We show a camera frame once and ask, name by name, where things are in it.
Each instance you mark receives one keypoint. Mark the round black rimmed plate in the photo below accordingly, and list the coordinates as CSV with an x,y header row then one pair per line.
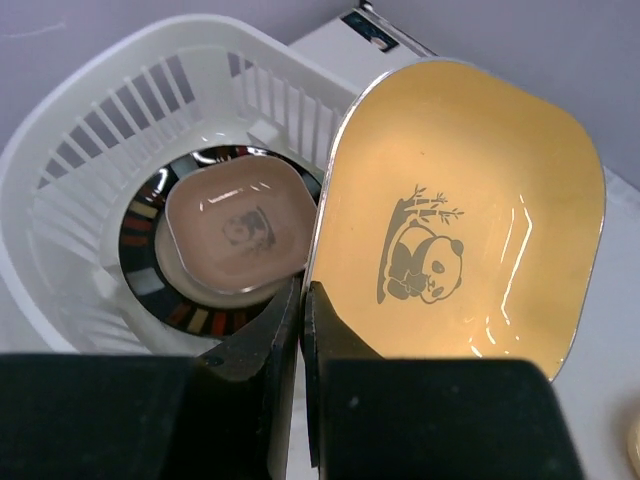
x,y
151,266

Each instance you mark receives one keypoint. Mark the cream square panda dish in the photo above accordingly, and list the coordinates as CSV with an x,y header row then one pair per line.
x,y
633,443

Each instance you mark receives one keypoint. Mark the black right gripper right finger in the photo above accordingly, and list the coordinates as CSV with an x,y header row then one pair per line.
x,y
376,418

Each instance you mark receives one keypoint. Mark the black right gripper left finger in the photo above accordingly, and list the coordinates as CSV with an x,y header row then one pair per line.
x,y
223,415

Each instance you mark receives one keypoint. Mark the white plastic dish bin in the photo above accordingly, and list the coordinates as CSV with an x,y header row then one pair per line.
x,y
70,170

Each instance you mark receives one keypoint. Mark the brown square panda dish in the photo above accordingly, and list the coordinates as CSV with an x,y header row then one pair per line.
x,y
242,224

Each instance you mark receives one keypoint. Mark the yellow square dish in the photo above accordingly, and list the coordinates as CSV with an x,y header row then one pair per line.
x,y
460,217

